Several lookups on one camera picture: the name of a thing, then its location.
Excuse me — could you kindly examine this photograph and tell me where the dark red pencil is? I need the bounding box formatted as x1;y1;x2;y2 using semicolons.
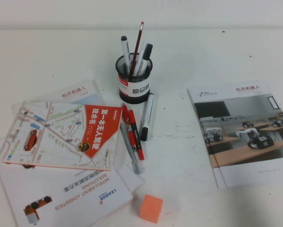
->
129;21;145;81

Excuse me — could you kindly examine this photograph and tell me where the book with map cover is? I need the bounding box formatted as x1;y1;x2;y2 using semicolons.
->
0;100;123;172

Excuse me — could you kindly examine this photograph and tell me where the orange cube block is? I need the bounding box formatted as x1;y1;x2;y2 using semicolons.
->
138;193;164;224

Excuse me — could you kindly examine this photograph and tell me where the white brochure red title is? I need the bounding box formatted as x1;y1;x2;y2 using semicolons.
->
11;79;107;119

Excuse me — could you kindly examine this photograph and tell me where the silver white pen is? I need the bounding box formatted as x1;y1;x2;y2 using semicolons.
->
132;43;147;77

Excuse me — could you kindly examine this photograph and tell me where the grey gel pen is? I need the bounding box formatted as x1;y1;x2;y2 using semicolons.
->
119;121;143;175

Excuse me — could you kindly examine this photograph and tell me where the red pen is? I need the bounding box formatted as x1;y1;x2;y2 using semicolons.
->
121;103;130;126

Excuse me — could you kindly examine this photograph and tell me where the white marker black cap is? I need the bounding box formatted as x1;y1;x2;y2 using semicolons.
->
140;43;154;72
120;35;131;73
140;93;155;142

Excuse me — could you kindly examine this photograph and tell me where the white Leador logistics brochure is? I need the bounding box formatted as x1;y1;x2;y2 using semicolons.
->
0;137;135;227

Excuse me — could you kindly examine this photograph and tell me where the white paper sheet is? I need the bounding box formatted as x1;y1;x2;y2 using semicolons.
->
112;162;145;192

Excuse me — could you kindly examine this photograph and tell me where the black mesh pen holder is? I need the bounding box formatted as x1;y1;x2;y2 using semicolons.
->
115;53;154;105

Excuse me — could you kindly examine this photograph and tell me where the AgileX brochure with photo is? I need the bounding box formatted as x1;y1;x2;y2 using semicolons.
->
186;79;283;189

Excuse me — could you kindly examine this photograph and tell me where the red marker black label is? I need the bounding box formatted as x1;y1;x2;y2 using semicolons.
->
127;109;146;161

